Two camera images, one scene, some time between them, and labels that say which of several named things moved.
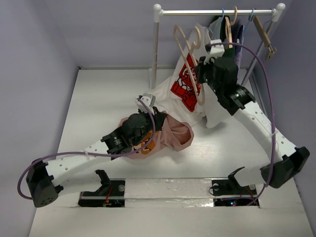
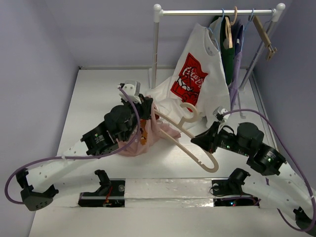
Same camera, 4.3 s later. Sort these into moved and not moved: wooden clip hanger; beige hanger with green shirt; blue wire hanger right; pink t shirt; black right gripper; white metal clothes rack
Moved: pink t shirt; black right gripper
Not moved: blue wire hanger right; wooden clip hanger; beige hanger with green shirt; white metal clothes rack
